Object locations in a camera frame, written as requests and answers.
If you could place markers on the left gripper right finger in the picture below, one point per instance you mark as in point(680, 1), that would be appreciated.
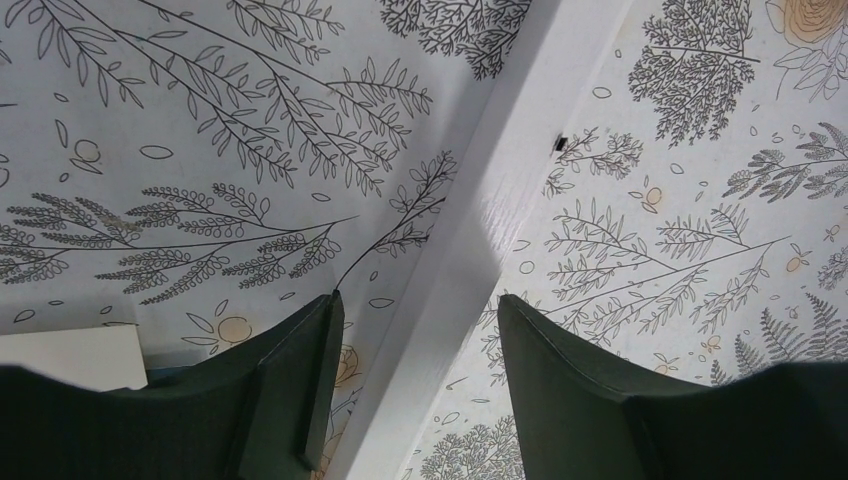
point(582, 412)

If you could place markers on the floral patterned table mat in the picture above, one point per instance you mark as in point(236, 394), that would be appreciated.
point(202, 170)

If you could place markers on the white picture frame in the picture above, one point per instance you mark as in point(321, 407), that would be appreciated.
point(552, 67)

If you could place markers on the sunset photo with white mat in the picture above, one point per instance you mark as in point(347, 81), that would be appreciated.
point(97, 359)

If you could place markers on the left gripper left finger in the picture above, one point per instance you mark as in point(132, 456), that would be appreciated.
point(259, 410)

